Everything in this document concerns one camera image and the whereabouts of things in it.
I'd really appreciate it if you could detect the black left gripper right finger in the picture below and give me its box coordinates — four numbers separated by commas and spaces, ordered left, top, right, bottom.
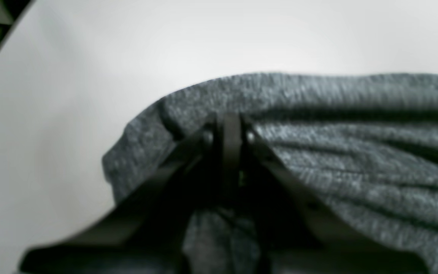
225, 114, 428, 274

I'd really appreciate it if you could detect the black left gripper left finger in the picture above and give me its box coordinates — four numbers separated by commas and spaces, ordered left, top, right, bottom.
19, 116, 219, 274

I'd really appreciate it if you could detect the grey t-shirt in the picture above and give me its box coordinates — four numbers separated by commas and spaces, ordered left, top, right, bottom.
102, 73, 438, 274

